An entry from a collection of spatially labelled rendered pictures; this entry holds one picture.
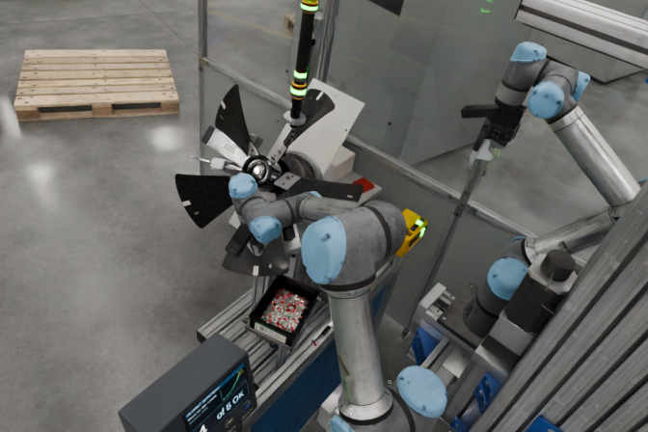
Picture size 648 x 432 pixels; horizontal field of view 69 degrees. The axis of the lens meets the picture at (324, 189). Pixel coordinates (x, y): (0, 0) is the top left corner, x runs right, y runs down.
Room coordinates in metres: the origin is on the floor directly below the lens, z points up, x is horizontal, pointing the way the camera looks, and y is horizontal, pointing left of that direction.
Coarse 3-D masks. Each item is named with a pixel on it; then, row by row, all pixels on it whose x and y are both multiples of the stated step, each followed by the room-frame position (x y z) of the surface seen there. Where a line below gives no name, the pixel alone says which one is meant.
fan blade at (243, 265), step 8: (280, 240) 1.18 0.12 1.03; (248, 248) 1.12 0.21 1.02; (264, 248) 1.14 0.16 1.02; (272, 248) 1.15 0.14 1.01; (280, 248) 1.16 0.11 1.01; (240, 256) 1.09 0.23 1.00; (248, 256) 1.10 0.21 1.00; (256, 256) 1.11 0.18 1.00; (264, 256) 1.11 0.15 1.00; (272, 256) 1.12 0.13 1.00; (280, 256) 1.13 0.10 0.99; (224, 264) 1.07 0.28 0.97; (232, 264) 1.07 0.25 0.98; (240, 264) 1.08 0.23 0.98; (248, 264) 1.08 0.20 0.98; (256, 264) 1.09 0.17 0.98; (264, 264) 1.10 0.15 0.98; (280, 264) 1.11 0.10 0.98; (240, 272) 1.06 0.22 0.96; (248, 272) 1.06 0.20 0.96; (264, 272) 1.08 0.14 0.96; (272, 272) 1.08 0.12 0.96; (280, 272) 1.09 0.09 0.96
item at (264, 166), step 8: (248, 160) 1.32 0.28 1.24; (256, 160) 1.32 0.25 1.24; (264, 160) 1.31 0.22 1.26; (272, 160) 1.33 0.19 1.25; (280, 160) 1.40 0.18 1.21; (248, 168) 1.31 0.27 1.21; (264, 168) 1.29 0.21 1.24; (272, 168) 1.29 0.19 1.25; (280, 168) 1.34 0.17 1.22; (288, 168) 1.38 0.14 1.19; (256, 176) 1.28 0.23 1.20; (264, 176) 1.27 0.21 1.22; (280, 176) 1.31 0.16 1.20; (264, 184) 1.25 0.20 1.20; (272, 184) 1.28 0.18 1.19; (272, 192) 1.31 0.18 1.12; (280, 192) 1.31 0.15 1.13
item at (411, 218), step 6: (408, 210) 1.42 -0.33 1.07; (408, 216) 1.39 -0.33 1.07; (414, 216) 1.40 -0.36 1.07; (408, 222) 1.36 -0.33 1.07; (414, 222) 1.36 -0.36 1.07; (426, 222) 1.38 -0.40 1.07; (408, 228) 1.32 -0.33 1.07; (420, 228) 1.34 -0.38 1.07; (414, 234) 1.29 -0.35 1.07; (408, 240) 1.26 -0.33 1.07; (402, 246) 1.26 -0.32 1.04; (408, 246) 1.27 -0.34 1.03; (396, 252) 1.26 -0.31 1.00; (402, 252) 1.25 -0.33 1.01
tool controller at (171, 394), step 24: (216, 336) 0.63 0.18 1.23; (192, 360) 0.56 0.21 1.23; (216, 360) 0.56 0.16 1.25; (240, 360) 0.57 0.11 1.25; (168, 384) 0.49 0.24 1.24; (192, 384) 0.50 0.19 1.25; (216, 384) 0.51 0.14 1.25; (240, 384) 0.55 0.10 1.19; (144, 408) 0.44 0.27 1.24; (168, 408) 0.44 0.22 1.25; (192, 408) 0.45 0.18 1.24; (216, 408) 0.49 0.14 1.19; (240, 408) 0.53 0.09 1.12
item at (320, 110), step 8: (320, 96) 1.48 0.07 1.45; (328, 96) 1.45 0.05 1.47; (304, 104) 1.52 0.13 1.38; (312, 104) 1.47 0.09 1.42; (320, 104) 1.44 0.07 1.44; (328, 104) 1.42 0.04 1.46; (304, 112) 1.47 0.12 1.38; (312, 112) 1.42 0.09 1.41; (320, 112) 1.40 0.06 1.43; (328, 112) 1.38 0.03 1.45; (312, 120) 1.39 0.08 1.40; (296, 128) 1.41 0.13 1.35; (304, 128) 1.37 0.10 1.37; (288, 136) 1.41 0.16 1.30; (296, 136) 1.36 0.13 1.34; (288, 144) 1.36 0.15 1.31
